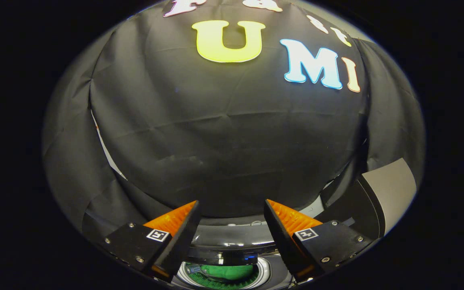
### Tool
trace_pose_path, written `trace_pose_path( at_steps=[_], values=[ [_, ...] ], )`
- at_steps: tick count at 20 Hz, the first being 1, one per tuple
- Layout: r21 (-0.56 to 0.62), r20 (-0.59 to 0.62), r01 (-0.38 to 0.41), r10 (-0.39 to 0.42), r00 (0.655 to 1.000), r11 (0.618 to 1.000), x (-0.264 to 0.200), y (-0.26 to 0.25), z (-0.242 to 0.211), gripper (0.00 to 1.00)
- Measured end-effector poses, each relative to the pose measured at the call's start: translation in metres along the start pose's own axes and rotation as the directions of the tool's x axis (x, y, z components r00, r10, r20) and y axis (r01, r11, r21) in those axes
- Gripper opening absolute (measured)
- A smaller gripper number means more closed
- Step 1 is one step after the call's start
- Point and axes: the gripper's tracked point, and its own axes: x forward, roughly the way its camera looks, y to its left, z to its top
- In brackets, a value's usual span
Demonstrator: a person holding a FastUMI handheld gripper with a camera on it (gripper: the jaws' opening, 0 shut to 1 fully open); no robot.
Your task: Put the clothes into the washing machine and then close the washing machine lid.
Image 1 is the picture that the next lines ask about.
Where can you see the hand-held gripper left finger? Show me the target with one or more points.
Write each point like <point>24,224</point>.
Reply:
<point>181,237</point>

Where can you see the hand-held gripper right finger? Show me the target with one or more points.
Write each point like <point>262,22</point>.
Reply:
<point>281,237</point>

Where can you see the dark grey washing machine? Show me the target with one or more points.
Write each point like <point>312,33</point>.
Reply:
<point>274,274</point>

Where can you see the green polo shirt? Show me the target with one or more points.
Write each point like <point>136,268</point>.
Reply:
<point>228,272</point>

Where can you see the black backdrop cloth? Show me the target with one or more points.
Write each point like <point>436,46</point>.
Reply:
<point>216,141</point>

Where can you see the grey cabinet with beige door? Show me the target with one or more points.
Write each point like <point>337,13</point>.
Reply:
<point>393,185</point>

